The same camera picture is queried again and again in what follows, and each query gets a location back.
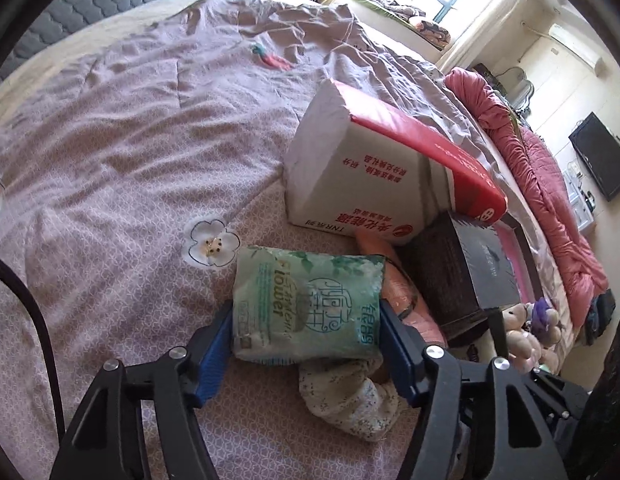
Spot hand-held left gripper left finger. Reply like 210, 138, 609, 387
49, 300, 235, 480

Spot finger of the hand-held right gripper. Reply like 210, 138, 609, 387
487, 306, 508, 361

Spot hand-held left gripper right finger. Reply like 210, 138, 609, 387
379, 299, 560, 480

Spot beige teddy bear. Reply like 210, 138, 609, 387
504, 296, 563, 373

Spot large green tissue pack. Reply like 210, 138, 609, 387
231, 245, 388, 367

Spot orange-pink soft tube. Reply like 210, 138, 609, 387
355, 230, 448, 348

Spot dark square box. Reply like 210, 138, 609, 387
400, 210, 523, 348

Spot white floral cloth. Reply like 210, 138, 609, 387
297, 357, 405, 442

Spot pink framed picture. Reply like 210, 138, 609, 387
492, 212, 545, 306

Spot black bag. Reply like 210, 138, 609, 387
584, 287, 618, 346

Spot white drawer cabinet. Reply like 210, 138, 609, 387
562, 160, 598, 231

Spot pink quilt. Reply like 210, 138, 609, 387
442, 67, 610, 306

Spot red and white box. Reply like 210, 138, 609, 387
282, 77, 508, 247

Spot black television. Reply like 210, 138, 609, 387
568, 112, 620, 202

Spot mauve patterned duvet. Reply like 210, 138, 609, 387
0, 0, 555, 480

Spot vanity mirror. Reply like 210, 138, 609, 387
472, 62, 535, 116

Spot white air conditioner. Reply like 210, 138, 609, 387
547, 22, 604, 73

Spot patterned cushion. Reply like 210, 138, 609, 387
410, 16, 451, 51

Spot grey clothes on windowsill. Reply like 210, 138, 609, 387
367, 0, 421, 18

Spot grey quilted headboard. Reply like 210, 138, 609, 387
0, 0, 241, 86

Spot black cable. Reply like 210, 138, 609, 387
0, 252, 66, 431

